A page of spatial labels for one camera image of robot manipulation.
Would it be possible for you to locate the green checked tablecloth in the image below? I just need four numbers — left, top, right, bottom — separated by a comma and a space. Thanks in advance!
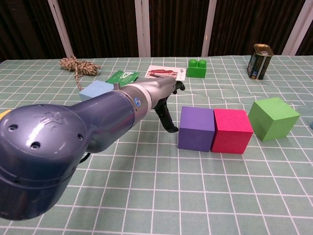
0, 55, 313, 235

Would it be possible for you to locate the pink foam cube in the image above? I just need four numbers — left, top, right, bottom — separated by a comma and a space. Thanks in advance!
211, 108, 254, 154

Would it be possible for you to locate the white metal frame post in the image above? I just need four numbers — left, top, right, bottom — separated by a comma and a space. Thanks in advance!
134, 0, 151, 58
201, 0, 218, 57
47, 0, 74, 58
281, 0, 313, 56

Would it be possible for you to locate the green foil sachet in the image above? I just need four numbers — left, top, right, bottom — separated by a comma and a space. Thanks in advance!
105, 70, 140, 86

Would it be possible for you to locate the green toy brick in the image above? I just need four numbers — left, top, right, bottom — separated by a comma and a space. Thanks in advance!
187, 58, 208, 79

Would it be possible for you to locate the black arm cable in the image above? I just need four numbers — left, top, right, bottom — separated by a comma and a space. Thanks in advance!
77, 152, 90, 165

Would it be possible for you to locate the light blue foam cube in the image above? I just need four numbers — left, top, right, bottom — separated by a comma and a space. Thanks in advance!
78, 80, 115, 101

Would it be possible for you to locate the white picture card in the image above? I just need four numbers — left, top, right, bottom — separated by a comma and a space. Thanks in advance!
144, 65, 187, 81

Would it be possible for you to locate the purple foam cube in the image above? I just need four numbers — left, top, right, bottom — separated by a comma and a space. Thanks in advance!
178, 106, 215, 153

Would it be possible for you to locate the braided beige rope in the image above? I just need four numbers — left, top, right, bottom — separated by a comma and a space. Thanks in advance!
60, 54, 102, 92

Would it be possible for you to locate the dark pleated curtain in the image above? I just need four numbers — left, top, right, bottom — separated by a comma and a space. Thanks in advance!
0, 0, 313, 62

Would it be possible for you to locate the green foam cube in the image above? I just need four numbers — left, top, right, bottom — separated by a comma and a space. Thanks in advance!
248, 96, 301, 142

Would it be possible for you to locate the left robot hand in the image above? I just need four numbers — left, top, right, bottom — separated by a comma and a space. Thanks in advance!
146, 77, 186, 133

